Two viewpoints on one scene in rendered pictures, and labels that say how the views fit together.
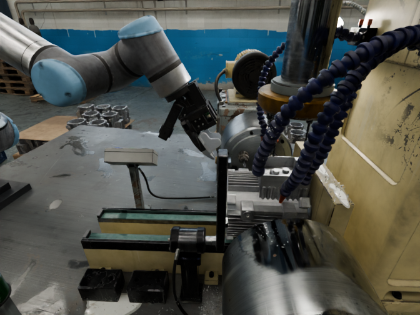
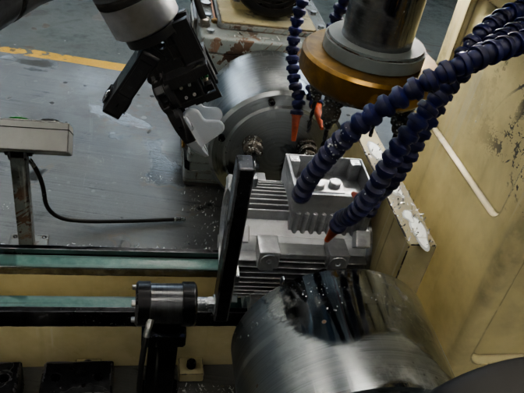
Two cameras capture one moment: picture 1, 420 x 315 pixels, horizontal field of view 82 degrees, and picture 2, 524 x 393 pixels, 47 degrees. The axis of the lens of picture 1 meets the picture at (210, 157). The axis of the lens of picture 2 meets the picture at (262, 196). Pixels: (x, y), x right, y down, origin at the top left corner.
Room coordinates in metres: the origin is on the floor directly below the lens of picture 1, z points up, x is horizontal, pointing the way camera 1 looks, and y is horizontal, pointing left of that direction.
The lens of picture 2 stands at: (-0.15, 0.12, 1.63)
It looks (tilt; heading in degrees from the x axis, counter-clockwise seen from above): 36 degrees down; 343
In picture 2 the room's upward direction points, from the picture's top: 11 degrees clockwise
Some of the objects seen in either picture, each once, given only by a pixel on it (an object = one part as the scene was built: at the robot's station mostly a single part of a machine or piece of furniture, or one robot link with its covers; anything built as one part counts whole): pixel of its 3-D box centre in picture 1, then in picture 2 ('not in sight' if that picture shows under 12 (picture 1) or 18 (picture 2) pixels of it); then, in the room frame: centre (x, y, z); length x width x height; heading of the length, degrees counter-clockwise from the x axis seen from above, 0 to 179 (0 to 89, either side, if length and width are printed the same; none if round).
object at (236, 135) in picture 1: (252, 143); (266, 114); (0.89, -0.17, 1.04); 0.37 x 0.25 x 0.25; 178
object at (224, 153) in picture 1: (220, 204); (230, 245); (0.41, -0.02, 1.12); 0.04 x 0.03 x 0.26; 88
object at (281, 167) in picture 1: (280, 177); (325, 194); (0.54, -0.19, 1.11); 0.12 x 0.11 x 0.07; 86
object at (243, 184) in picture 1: (261, 204); (288, 240); (0.54, -0.15, 1.01); 0.20 x 0.19 x 0.19; 86
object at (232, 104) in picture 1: (245, 132); (248, 82); (1.13, -0.18, 0.99); 0.35 x 0.31 x 0.37; 178
